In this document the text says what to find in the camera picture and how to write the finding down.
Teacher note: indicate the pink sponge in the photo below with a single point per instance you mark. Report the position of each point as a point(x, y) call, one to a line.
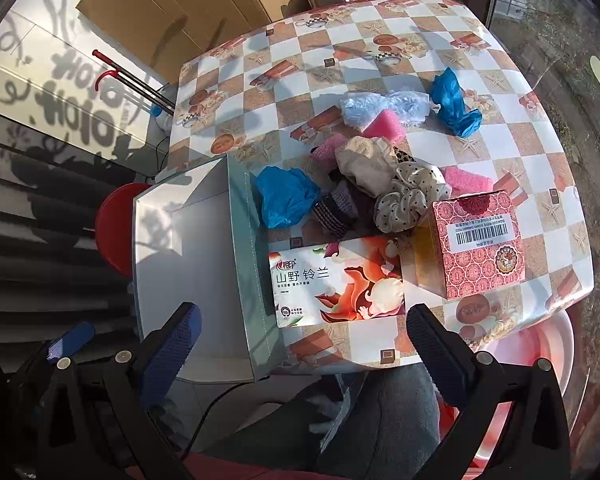
point(467, 181)
point(386, 125)

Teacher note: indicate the red patterned carton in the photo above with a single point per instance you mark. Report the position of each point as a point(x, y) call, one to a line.
point(480, 250)

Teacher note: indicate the checkered printed tablecloth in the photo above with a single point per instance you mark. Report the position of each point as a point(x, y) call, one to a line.
point(330, 50)

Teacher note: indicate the floral tissue packet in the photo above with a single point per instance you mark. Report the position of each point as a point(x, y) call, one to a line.
point(330, 285)

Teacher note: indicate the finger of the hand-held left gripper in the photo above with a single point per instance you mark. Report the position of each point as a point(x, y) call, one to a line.
point(72, 340)

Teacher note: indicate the pink plastic basin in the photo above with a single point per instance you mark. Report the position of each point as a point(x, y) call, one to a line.
point(530, 350)

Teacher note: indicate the cream polka dot scrunchie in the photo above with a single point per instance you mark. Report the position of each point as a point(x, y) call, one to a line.
point(410, 195)

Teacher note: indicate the dark striped knit sock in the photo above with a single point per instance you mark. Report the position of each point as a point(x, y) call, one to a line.
point(340, 210)

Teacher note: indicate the person's grey pants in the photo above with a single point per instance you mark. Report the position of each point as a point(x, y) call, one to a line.
point(380, 420)

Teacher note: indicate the leopard print scrunchie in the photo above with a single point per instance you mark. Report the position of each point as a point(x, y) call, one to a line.
point(405, 155)

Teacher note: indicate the white storage box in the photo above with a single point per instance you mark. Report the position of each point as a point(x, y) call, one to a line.
point(190, 240)

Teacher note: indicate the blue disposable shoe cover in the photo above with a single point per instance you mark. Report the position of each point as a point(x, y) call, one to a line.
point(285, 197)
point(452, 102)

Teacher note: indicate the white detergent bottle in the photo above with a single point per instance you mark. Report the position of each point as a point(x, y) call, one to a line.
point(161, 119)

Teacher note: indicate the red round stool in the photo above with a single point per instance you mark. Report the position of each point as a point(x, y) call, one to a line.
point(115, 230)

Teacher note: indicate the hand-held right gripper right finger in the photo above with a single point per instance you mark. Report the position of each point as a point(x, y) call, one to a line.
point(432, 347)

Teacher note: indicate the light blue mesh cap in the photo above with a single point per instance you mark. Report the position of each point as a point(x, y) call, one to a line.
point(362, 110)
point(410, 107)

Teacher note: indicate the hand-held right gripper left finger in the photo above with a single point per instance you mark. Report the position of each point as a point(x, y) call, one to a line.
point(176, 345)

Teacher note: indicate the brown cardboard sheet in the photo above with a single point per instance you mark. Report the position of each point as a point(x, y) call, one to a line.
point(190, 0)

